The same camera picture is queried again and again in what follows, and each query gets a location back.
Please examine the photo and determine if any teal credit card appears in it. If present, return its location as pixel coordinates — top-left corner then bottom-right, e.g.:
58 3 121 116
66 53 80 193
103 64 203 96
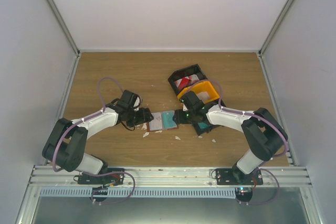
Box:
162 111 177 129

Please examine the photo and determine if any brown leather card holder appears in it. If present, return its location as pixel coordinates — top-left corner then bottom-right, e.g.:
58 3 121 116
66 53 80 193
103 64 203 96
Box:
146 111 179 132

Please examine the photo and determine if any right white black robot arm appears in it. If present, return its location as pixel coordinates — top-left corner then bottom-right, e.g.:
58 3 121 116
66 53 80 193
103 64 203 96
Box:
173 91 289 185

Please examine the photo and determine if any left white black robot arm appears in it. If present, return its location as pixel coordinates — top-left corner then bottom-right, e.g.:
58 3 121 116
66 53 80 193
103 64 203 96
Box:
42 90 154 184

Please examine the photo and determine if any teal card stack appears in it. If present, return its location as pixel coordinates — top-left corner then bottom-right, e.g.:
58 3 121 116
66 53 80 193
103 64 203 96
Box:
198 122 209 131

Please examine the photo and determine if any white patterned card stack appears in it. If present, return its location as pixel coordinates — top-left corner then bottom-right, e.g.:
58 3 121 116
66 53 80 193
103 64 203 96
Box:
196 91 213 104

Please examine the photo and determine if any orange card bin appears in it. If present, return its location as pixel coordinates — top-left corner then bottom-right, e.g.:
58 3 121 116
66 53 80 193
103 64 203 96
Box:
177 81 219 102

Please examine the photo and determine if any red white card stack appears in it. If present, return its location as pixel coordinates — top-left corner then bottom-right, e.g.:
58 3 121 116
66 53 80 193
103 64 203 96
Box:
174 74 199 90

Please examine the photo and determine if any black three-slot card tray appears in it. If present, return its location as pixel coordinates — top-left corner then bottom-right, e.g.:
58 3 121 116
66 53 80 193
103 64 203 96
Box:
168 64 219 136

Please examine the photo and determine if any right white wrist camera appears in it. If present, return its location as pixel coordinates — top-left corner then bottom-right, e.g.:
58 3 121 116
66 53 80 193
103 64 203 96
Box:
182 103 188 111

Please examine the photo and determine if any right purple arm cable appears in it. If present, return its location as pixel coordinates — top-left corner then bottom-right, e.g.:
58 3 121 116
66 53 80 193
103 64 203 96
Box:
181 79 288 168

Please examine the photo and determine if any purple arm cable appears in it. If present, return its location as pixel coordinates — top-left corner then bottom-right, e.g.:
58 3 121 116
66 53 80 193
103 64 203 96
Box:
181 79 288 168
52 77 124 174

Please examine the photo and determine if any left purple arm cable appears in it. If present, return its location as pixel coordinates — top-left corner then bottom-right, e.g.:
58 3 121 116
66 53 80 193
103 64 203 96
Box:
52 77 124 174

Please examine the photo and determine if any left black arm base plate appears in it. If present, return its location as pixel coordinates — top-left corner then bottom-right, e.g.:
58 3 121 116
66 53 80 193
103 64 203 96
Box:
74 168 125 203

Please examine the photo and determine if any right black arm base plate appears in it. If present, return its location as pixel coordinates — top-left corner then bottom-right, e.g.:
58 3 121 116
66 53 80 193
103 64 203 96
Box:
210 168 263 204

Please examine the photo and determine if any grey slotted cable duct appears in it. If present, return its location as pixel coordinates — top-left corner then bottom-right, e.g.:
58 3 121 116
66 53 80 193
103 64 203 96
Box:
40 187 236 199

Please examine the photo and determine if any aluminium mounting rail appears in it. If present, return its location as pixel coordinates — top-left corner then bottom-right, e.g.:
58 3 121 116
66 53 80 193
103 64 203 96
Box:
28 166 312 188

